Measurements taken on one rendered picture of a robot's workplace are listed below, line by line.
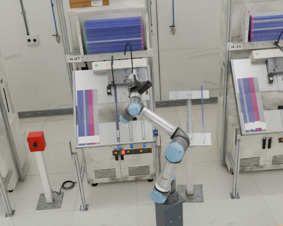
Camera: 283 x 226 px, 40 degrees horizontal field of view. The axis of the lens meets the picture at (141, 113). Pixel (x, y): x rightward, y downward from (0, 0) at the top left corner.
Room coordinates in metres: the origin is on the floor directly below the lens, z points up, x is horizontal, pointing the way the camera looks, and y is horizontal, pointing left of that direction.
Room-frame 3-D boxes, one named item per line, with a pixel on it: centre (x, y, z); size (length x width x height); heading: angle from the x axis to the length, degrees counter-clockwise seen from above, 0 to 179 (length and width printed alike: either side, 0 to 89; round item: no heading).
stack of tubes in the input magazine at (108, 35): (3.30, 0.19, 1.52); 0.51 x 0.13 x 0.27; 90
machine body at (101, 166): (3.42, 0.25, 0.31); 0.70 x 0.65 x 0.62; 90
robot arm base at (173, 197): (2.25, -0.16, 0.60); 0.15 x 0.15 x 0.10
